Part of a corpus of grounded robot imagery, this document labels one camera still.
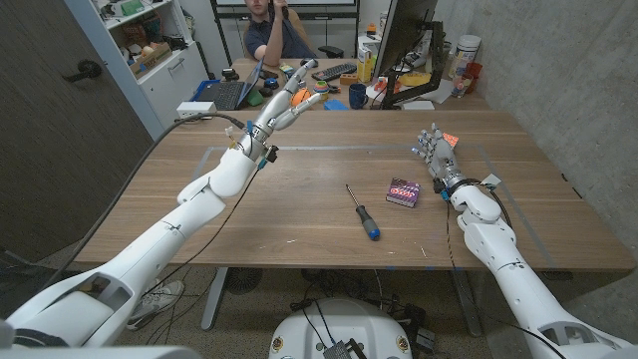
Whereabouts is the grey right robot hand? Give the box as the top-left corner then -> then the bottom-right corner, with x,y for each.
411,123 -> 468,193

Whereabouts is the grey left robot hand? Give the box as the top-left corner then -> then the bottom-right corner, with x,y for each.
238,58 -> 323,161

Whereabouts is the purple case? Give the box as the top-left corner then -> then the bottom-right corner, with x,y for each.
385,177 -> 423,209

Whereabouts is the open dark laptop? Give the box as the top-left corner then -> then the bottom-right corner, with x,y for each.
196,57 -> 265,112

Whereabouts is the clear drinking glass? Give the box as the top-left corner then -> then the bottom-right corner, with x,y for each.
451,73 -> 473,99

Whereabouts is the white power box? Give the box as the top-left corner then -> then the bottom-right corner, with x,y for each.
175,101 -> 218,121

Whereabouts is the black keyboard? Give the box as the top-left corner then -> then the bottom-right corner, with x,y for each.
311,62 -> 359,83

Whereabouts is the person in dark polo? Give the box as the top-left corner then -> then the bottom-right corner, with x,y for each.
243,0 -> 320,68

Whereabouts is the yellow bowl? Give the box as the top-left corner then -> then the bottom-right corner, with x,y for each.
397,72 -> 433,88

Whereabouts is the dark blue mug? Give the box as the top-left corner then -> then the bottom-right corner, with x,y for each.
348,82 -> 370,111

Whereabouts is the red cup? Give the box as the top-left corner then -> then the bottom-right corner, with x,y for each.
463,62 -> 483,95

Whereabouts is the yellow carton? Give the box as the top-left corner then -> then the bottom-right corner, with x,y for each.
356,46 -> 375,84

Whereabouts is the white canister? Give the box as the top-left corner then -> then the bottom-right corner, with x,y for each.
451,34 -> 482,79

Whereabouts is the white shelf cabinet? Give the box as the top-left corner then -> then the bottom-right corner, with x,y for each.
64,0 -> 209,144

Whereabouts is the black computer monitor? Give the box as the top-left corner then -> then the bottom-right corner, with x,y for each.
373,0 -> 440,79

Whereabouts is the cardboard box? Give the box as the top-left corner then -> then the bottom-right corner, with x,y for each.
128,42 -> 173,80

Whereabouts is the grey table leg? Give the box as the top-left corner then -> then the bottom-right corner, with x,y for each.
451,268 -> 483,338
200,267 -> 229,331

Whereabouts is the black round floor fan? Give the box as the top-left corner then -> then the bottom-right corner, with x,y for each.
225,267 -> 264,295

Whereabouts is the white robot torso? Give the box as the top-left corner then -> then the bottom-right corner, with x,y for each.
267,297 -> 414,359

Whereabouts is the grey sneaker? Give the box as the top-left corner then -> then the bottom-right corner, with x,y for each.
126,279 -> 185,332

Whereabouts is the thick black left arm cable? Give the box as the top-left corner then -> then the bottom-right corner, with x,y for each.
39,112 -> 249,295

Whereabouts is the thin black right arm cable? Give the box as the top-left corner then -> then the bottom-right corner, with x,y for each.
441,191 -> 569,359

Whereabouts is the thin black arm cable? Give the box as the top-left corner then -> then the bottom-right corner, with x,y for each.
441,191 -> 569,359
142,164 -> 263,345

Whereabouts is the screwdriver with black blue handle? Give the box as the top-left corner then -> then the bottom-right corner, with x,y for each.
345,183 -> 382,242

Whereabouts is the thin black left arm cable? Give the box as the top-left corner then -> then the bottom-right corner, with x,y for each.
142,164 -> 263,345

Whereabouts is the black door handle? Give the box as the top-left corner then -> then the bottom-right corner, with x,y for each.
62,59 -> 104,84

